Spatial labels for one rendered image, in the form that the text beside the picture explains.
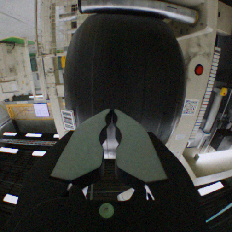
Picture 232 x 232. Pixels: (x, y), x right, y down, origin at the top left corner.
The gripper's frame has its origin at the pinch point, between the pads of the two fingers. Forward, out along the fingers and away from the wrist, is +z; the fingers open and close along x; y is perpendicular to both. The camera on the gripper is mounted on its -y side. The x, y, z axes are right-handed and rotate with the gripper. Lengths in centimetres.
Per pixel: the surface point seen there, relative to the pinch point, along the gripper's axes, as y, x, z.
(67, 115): 6.9, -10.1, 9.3
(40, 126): 709, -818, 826
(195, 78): 1.1, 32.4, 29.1
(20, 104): 262, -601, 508
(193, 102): 11.1, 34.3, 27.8
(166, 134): 10.7, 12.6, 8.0
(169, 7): -19.4, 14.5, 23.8
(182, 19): -17.1, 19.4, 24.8
